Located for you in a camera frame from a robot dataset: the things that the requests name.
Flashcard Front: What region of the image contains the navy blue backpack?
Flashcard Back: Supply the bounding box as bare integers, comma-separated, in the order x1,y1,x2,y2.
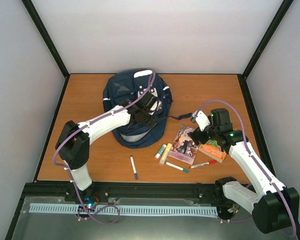
102,68,193,150

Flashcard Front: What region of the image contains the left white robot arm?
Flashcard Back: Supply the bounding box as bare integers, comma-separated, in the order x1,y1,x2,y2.
52,92,162,202

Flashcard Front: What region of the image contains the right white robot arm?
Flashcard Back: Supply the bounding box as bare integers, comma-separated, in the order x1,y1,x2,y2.
189,108,300,236

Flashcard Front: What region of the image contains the orange Treehouse book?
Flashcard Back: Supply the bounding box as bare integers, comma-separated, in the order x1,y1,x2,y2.
198,139,227,163

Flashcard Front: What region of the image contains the pink Taming Shrew book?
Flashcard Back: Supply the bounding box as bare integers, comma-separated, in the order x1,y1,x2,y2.
168,125,199,165

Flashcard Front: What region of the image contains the red cap marker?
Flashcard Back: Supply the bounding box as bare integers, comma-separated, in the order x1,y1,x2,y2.
189,160,218,169

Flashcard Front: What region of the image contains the yellow highlighter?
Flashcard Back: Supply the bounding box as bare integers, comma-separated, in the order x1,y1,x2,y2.
159,143,172,165

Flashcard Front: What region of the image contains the teal cap marker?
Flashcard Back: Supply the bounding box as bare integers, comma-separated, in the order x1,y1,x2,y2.
165,162,189,173

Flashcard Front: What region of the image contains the green white glue stick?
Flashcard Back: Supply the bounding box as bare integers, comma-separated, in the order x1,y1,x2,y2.
155,144,167,159

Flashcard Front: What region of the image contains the purple cap marker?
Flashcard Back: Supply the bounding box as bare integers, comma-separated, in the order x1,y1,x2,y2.
130,156,139,180

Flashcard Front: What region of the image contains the small circuit board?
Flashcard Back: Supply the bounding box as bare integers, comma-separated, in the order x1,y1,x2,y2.
84,196,100,209

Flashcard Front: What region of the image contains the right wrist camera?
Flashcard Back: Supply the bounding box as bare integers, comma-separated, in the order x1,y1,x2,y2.
191,110,210,132

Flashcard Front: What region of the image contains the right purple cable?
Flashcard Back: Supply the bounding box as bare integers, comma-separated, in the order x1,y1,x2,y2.
192,99,298,237

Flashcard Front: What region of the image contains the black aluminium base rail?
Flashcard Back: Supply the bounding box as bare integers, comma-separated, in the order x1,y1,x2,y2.
22,177,234,205

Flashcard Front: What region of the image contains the light blue cable duct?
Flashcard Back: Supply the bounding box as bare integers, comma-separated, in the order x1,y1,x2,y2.
28,203,218,218

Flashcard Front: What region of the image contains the right black frame post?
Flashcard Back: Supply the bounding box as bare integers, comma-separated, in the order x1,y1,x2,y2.
242,0,294,81

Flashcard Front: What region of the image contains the black frame post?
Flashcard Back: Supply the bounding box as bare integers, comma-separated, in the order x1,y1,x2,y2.
21,0,70,80
242,0,294,81

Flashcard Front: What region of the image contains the left black frame post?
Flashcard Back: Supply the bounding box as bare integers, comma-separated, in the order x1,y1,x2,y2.
21,0,70,80

